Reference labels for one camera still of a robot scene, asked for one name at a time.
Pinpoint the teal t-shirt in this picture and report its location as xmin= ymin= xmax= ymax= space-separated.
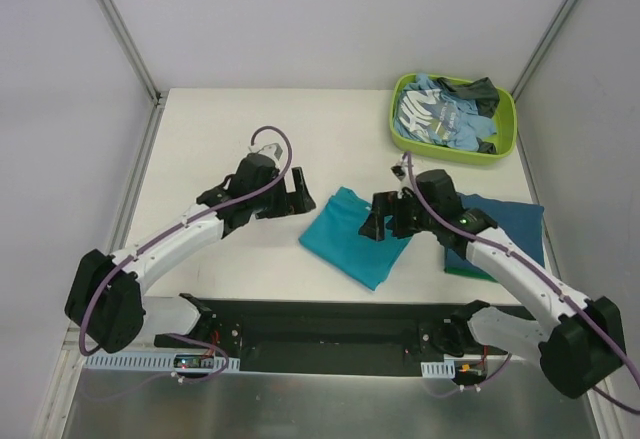
xmin=299 ymin=187 xmax=410 ymax=291

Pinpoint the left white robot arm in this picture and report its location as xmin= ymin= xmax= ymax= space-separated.
xmin=64 ymin=153 xmax=316 ymax=356

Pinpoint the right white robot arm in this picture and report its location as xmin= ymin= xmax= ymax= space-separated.
xmin=359 ymin=163 xmax=630 ymax=399

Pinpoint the light blue printed t-shirt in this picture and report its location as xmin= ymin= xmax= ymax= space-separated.
xmin=392 ymin=73 xmax=497 ymax=154

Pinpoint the folded green t-shirt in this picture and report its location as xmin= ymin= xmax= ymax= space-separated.
xmin=444 ymin=267 xmax=496 ymax=283

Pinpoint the folded dark blue t-shirt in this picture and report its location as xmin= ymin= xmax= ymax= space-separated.
xmin=444 ymin=194 xmax=545 ymax=270

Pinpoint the lime green plastic basket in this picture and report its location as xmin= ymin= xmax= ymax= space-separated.
xmin=388 ymin=73 xmax=518 ymax=166

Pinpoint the dark grey garment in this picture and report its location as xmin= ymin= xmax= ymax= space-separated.
xmin=435 ymin=76 xmax=500 ymax=119

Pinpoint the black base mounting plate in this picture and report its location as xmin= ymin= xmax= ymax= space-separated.
xmin=153 ymin=294 xmax=506 ymax=375

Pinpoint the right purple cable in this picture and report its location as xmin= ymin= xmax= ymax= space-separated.
xmin=403 ymin=151 xmax=640 ymax=416

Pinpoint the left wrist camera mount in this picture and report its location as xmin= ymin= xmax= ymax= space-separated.
xmin=249 ymin=143 xmax=283 ymax=163

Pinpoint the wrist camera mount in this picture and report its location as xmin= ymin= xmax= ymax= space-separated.
xmin=391 ymin=158 xmax=407 ymax=181
xmin=249 ymin=143 xmax=283 ymax=163

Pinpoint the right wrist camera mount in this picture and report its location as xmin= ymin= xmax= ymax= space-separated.
xmin=391 ymin=158 xmax=407 ymax=181

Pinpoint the right white cable duct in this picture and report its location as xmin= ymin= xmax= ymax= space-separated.
xmin=420 ymin=360 xmax=456 ymax=380

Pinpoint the white cable duct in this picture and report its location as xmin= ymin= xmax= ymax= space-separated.
xmin=420 ymin=360 xmax=456 ymax=380
xmin=84 ymin=352 xmax=240 ymax=374

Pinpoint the left white cable duct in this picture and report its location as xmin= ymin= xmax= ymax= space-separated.
xmin=84 ymin=352 xmax=240 ymax=374

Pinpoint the left aluminium frame post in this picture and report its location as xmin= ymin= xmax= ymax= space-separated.
xmin=75 ymin=0 xmax=168 ymax=106

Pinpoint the aluminium frame post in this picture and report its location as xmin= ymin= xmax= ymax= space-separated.
xmin=511 ymin=0 xmax=581 ymax=101
xmin=75 ymin=0 xmax=168 ymax=106

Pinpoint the right aluminium frame post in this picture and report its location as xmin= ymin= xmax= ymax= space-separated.
xmin=511 ymin=0 xmax=581 ymax=101

